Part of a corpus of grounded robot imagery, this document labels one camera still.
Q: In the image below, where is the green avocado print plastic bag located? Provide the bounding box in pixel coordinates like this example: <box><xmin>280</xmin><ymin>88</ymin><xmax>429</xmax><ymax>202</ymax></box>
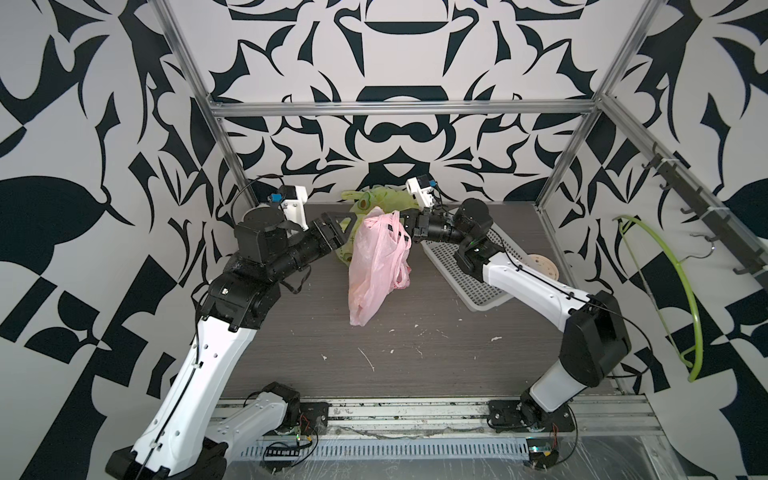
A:
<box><xmin>341</xmin><ymin>185</ymin><xmax>418</xmax><ymax>216</ymax></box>

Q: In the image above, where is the pink apple print plastic bag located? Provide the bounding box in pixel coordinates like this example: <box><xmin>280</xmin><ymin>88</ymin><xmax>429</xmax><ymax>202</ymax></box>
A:
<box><xmin>348</xmin><ymin>207</ymin><xmax>412</xmax><ymax>327</ymax></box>

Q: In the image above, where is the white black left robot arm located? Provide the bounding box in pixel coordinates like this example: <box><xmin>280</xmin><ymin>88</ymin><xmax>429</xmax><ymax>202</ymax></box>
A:
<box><xmin>105</xmin><ymin>206</ymin><xmax>356</xmax><ymax>479</ymax></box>

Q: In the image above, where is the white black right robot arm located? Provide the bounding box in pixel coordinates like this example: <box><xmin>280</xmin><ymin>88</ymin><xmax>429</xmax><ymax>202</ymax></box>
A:
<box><xmin>400</xmin><ymin>199</ymin><xmax>632</xmax><ymax>429</ymax></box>

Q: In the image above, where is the white perforated plastic basket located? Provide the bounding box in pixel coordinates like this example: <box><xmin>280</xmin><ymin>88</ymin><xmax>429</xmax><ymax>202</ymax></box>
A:
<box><xmin>421</xmin><ymin>227</ymin><xmax>523</xmax><ymax>313</ymax></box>

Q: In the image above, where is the beige round perforated disc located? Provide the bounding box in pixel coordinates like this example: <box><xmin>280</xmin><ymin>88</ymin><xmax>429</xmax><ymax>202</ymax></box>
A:
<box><xmin>528</xmin><ymin>254</ymin><xmax>560</xmax><ymax>281</ymax></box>

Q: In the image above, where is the green circuit board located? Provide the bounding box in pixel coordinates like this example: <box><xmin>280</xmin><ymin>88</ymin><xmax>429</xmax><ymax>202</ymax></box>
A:
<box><xmin>525</xmin><ymin>438</ymin><xmax>559</xmax><ymax>471</ymax></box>

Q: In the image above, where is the green hoop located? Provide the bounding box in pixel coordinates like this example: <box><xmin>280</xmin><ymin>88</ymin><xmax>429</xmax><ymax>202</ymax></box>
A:
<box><xmin>614</xmin><ymin>215</ymin><xmax>704</xmax><ymax>383</ymax></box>

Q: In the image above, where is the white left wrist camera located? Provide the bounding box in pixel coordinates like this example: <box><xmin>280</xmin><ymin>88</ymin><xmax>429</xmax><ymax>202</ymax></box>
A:
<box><xmin>268</xmin><ymin>185</ymin><xmax>308</xmax><ymax>230</ymax></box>

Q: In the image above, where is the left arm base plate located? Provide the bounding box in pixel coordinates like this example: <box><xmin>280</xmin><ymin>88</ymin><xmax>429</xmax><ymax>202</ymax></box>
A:
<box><xmin>279</xmin><ymin>400</ymin><xmax>330</xmax><ymax>435</ymax></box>

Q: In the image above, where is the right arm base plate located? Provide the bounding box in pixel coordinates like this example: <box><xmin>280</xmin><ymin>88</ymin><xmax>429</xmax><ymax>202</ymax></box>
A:
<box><xmin>486</xmin><ymin>399</ymin><xmax>577</xmax><ymax>433</ymax></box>

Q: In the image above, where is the black wall hook rail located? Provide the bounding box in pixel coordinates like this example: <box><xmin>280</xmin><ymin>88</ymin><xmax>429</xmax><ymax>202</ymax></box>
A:
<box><xmin>641</xmin><ymin>143</ymin><xmax>768</xmax><ymax>277</ymax></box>

